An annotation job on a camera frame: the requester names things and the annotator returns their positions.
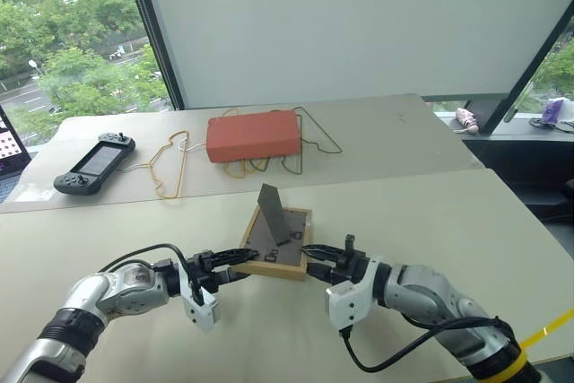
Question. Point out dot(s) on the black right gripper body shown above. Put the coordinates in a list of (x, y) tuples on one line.
[(352, 268)]

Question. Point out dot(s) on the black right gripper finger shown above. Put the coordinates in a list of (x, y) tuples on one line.
[(325, 253), (320, 270)]

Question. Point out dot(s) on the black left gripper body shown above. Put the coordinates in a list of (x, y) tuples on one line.
[(200, 264)]

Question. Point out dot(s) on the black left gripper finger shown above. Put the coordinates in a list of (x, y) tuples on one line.
[(235, 255), (231, 275)]

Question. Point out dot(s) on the wooden picture frame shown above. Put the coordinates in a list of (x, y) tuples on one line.
[(273, 268)]

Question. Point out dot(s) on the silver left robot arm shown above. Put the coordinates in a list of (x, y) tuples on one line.
[(85, 302)]

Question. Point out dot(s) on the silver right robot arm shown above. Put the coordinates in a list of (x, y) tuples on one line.
[(430, 298)]

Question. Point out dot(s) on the red cardboard box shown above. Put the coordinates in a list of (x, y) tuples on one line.
[(251, 136)]

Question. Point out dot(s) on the black handheld game console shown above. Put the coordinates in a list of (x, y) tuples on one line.
[(92, 163)]

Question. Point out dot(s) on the pink folded umbrella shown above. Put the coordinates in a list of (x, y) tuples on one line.
[(467, 119)]

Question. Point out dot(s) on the yellow tape strip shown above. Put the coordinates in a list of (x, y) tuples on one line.
[(545, 331)]

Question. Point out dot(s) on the open laptop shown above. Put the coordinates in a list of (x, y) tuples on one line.
[(8, 150)]

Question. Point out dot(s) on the purple tissue pack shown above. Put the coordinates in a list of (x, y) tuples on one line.
[(552, 111)]

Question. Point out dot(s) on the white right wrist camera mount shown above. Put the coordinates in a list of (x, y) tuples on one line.
[(347, 302)]

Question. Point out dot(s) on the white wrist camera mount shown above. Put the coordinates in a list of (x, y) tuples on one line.
[(347, 302), (204, 311)]

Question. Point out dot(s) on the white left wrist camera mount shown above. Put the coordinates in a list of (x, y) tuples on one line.
[(204, 311)]

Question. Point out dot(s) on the dark window frame post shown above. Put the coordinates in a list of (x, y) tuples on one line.
[(152, 33), (524, 73)]

